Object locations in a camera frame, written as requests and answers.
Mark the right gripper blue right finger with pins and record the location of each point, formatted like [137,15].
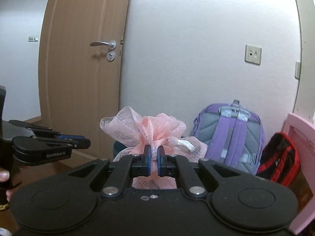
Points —
[162,162]

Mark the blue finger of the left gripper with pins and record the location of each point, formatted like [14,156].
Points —
[33,127]
[75,141]

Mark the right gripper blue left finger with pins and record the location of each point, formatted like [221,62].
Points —
[147,159]

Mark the pink mesh bow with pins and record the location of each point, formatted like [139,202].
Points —
[131,129]

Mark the person left hand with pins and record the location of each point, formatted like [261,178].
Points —
[5,185]

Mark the dark green bin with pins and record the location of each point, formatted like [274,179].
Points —
[121,152]

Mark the purple grey backpack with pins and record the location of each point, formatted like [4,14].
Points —
[234,136]

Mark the door lock plate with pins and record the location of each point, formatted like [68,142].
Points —
[111,56]

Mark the wooden door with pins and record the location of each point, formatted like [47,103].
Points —
[77,85]

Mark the red black backpack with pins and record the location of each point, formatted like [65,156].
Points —
[280,161]

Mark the light switch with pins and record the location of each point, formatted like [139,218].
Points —
[33,38]

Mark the door handle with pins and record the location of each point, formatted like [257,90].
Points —
[111,45]

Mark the wall socket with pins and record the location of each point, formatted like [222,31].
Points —
[253,54]

